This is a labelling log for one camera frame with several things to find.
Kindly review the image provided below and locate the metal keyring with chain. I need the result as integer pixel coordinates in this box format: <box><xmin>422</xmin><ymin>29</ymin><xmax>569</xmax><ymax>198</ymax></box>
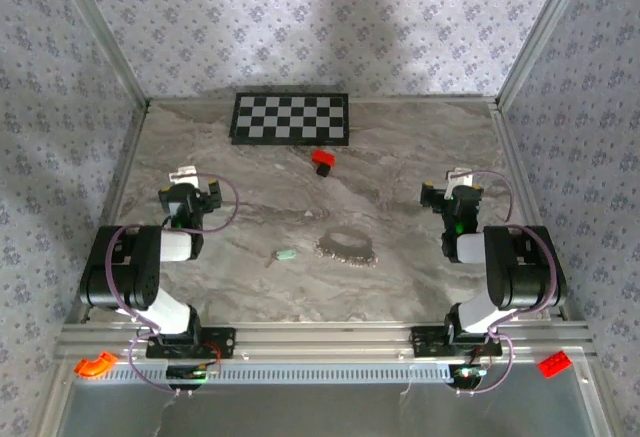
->
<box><xmin>314</xmin><ymin>225</ymin><xmax>377</xmax><ymax>267</ymax></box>

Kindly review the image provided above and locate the black and white chessboard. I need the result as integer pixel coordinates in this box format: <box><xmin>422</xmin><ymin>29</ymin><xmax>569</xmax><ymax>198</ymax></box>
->
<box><xmin>229</xmin><ymin>92</ymin><xmax>350</xmax><ymax>147</ymax></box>

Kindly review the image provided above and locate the small circuit board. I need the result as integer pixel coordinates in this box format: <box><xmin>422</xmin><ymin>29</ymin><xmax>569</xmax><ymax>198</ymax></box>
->
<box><xmin>446</xmin><ymin>364</ymin><xmax>489</xmax><ymax>389</ymax></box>
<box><xmin>165</xmin><ymin>362</ymin><xmax>222</xmax><ymax>389</ymax></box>

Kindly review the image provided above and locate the red toy brick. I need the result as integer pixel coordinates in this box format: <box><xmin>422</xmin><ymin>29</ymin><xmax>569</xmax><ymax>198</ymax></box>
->
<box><xmin>537</xmin><ymin>350</ymin><xmax>573</xmax><ymax>379</ymax></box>

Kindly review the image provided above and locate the orange curved plastic piece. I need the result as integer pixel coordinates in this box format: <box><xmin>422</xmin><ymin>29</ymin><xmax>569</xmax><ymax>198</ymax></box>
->
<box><xmin>73</xmin><ymin>351</ymin><xmax>120</xmax><ymax>378</ymax></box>

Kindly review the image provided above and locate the grey metal sheet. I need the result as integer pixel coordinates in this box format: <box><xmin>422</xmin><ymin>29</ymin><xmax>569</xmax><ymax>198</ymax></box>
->
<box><xmin>37</xmin><ymin>379</ymin><xmax>614</xmax><ymax>437</ymax></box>

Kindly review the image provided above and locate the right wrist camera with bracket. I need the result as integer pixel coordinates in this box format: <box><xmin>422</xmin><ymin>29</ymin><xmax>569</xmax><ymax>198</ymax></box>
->
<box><xmin>445</xmin><ymin>167</ymin><xmax>474</xmax><ymax>189</ymax></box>

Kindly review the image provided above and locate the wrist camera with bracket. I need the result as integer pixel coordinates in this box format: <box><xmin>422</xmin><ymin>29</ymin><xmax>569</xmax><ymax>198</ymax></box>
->
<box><xmin>168</xmin><ymin>165</ymin><xmax>199</xmax><ymax>184</ymax></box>
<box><xmin>445</xmin><ymin>167</ymin><xmax>474</xmax><ymax>189</ymax></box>

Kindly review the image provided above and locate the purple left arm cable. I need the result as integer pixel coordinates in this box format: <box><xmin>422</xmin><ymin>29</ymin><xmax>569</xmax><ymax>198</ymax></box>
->
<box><xmin>108</xmin><ymin>172</ymin><xmax>241</xmax><ymax>399</ymax></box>

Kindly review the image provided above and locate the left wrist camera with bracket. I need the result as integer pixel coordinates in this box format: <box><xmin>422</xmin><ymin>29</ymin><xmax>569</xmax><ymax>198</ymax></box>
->
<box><xmin>168</xmin><ymin>165</ymin><xmax>199</xmax><ymax>184</ymax></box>

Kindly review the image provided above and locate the aluminium side rail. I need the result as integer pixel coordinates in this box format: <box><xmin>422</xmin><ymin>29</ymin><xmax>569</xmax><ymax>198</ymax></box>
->
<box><xmin>489</xmin><ymin>99</ymin><xmax>571</xmax><ymax>321</ymax></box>
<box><xmin>67</xmin><ymin>101</ymin><xmax>151</xmax><ymax>326</ymax></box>

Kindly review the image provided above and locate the aluminium frame post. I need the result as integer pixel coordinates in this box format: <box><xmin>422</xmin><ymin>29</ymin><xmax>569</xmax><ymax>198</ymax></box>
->
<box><xmin>496</xmin><ymin>0</ymin><xmax>596</xmax><ymax>108</ymax></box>
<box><xmin>47</xmin><ymin>0</ymin><xmax>151</xmax><ymax>108</ymax></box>

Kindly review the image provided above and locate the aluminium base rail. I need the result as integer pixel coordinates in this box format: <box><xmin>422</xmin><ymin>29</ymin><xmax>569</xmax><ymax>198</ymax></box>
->
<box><xmin>53</xmin><ymin>320</ymin><xmax>597</xmax><ymax>361</ymax></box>

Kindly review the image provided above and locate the grey slotted cable duct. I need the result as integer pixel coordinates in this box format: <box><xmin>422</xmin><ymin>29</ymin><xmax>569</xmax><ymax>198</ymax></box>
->
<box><xmin>107</xmin><ymin>361</ymin><xmax>452</xmax><ymax>384</ymax></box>

